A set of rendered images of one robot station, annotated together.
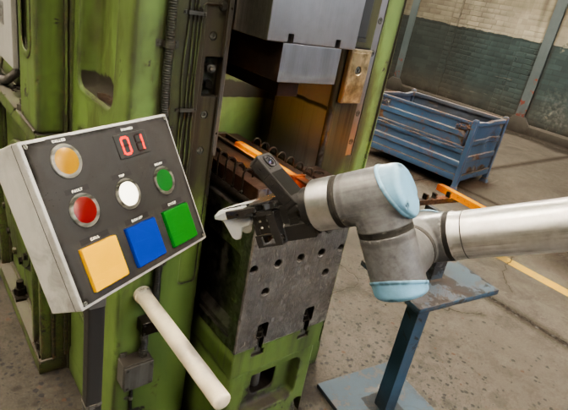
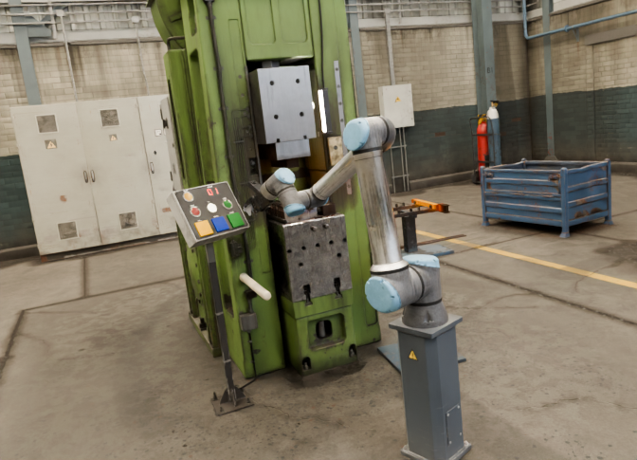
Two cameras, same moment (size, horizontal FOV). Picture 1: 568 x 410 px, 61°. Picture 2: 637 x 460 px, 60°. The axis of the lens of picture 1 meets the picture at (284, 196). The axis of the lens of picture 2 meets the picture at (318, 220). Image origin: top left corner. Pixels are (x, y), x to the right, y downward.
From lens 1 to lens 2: 1.97 m
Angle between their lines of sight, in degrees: 23
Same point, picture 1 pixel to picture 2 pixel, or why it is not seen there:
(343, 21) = (304, 126)
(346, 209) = (269, 187)
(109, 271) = (205, 230)
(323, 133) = not seen: hidden behind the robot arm
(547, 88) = not seen: outside the picture
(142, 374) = (251, 322)
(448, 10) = (580, 79)
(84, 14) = (204, 156)
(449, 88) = (606, 151)
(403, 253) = (287, 195)
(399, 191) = (280, 174)
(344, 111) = not seen: hidden behind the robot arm
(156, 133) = (223, 188)
